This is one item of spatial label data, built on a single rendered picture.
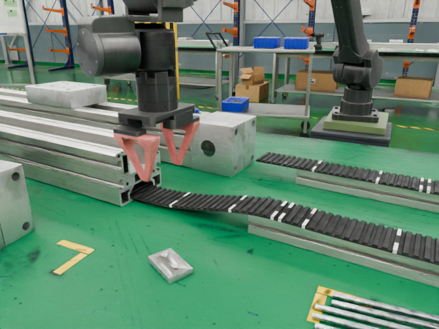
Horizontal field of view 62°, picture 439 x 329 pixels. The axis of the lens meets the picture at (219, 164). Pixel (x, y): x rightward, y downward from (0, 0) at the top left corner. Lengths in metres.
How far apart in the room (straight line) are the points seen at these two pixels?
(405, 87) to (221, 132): 4.80
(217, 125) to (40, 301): 0.39
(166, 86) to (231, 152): 0.20
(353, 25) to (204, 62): 8.30
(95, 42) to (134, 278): 0.27
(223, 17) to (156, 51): 8.46
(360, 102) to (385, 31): 7.05
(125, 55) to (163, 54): 0.06
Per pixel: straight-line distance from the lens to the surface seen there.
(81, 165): 0.61
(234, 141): 0.65
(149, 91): 0.51
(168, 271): 0.42
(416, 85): 5.35
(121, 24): 0.48
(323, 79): 5.42
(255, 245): 0.47
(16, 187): 0.52
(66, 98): 0.90
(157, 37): 0.50
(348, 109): 1.05
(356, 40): 0.96
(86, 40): 0.48
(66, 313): 0.40
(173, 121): 0.52
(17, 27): 6.13
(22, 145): 0.74
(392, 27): 8.08
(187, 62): 9.39
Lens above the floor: 1.03
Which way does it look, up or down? 20 degrees down
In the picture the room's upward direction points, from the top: straight up
